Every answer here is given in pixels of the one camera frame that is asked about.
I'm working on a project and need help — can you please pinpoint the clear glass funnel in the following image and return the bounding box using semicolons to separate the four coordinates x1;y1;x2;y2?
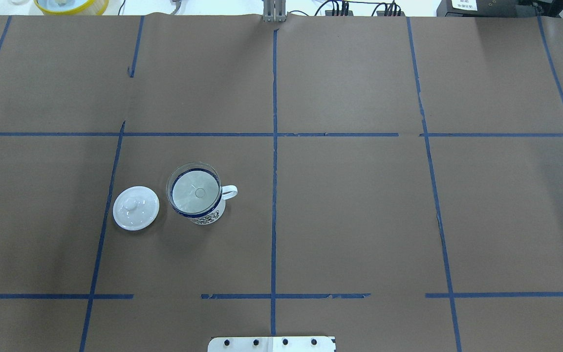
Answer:
166;162;221;219

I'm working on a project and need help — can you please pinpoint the white ceramic cup lid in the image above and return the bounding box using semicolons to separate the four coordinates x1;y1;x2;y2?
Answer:
112;186;159;231

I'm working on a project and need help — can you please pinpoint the white blue-rimmed enamel cup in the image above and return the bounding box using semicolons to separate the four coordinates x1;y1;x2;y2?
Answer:
166;162;238;225

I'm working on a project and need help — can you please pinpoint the brown paper table cover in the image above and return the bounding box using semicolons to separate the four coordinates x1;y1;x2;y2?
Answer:
0;13;563;352

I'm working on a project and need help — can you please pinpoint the black device with label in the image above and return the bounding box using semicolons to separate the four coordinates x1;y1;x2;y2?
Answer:
436;0;563;18

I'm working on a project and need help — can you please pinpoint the yellow round container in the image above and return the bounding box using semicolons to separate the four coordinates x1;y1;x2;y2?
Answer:
33;0;109;16

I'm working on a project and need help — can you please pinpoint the aluminium profile post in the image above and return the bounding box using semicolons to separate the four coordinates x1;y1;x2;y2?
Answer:
262;0;287;22

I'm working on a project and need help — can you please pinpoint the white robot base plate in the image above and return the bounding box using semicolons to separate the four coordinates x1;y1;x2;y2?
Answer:
207;336;337;352

